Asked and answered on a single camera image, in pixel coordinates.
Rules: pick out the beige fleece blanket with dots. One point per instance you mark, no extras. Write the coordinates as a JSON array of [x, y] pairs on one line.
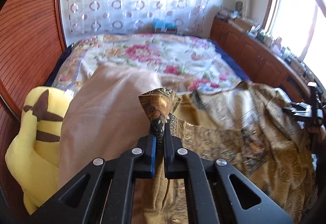
[[101, 117]]

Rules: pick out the yellow plush toy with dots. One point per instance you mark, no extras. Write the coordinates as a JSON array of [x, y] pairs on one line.
[[30, 162]]

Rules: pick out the window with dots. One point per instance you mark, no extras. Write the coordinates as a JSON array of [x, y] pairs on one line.
[[293, 22]]

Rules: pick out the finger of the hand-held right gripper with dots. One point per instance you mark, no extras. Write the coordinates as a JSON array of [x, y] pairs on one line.
[[295, 109]]

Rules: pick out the pink floral bedspread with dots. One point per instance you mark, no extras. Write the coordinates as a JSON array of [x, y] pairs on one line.
[[178, 55]]

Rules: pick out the teal box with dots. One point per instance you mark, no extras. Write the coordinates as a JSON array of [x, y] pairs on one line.
[[163, 25]]

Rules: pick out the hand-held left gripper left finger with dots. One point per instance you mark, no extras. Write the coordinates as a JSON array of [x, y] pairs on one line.
[[152, 156]]

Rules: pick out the wooden cabinet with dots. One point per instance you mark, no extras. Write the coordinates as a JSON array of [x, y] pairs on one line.
[[254, 53]]

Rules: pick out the navy blue blanket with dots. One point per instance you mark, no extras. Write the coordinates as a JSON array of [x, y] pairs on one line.
[[229, 61]]

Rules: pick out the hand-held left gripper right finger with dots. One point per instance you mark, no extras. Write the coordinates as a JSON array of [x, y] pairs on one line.
[[168, 152]]

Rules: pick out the golden patterned garment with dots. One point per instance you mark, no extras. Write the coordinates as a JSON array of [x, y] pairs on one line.
[[229, 117]]

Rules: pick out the cardboard box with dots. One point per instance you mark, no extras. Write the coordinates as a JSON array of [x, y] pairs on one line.
[[242, 25]]

